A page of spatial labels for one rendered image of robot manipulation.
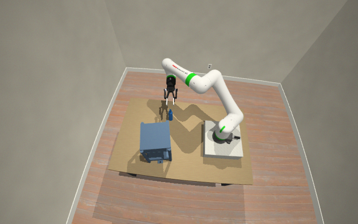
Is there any blue bottle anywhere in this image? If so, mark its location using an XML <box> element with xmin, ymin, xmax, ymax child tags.
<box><xmin>168</xmin><ymin>109</ymin><xmax>173</xmax><ymax>121</ymax></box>

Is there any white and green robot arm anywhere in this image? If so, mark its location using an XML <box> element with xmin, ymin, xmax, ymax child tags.
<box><xmin>162</xmin><ymin>58</ymin><xmax>244</xmax><ymax>144</ymax></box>

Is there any blue shelving unit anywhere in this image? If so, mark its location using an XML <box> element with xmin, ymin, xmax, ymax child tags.
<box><xmin>140</xmin><ymin>120</ymin><xmax>172</xmax><ymax>163</ymax></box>

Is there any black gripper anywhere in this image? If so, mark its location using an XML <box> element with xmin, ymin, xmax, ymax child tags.
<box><xmin>164</xmin><ymin>82</ymin><xmax>178</xmax><ymax>106</ymax></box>

